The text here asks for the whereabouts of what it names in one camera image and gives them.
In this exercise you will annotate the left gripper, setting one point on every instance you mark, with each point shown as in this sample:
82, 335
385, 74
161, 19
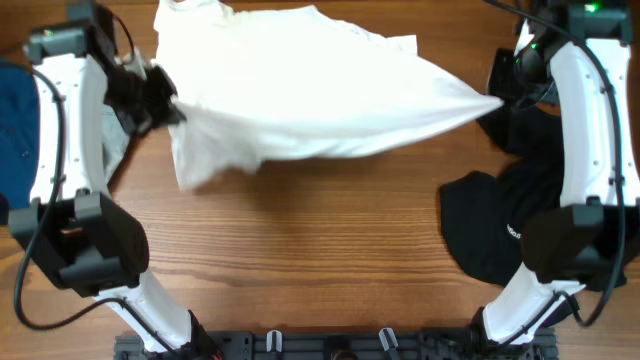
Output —
164, 111

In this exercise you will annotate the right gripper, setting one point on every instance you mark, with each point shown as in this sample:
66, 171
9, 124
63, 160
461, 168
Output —
501, 88

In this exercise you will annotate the white polo shirt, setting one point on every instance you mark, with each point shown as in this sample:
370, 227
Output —
283, 85

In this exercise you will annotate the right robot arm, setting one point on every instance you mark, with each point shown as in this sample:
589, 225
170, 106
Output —
580, 50

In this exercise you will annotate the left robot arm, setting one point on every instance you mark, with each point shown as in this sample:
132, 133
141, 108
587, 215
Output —
72, 229

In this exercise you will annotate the light grey shirt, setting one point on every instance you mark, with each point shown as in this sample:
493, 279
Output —
114, 142

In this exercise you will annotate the blue shirt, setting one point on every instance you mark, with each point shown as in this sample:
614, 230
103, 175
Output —
19, 137

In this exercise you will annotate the black shirt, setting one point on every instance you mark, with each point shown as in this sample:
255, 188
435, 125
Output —
482, 216

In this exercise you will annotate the dark garment under blue shirt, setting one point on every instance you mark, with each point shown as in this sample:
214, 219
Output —
4, 210

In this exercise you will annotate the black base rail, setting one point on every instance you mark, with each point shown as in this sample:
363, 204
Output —
417, 345

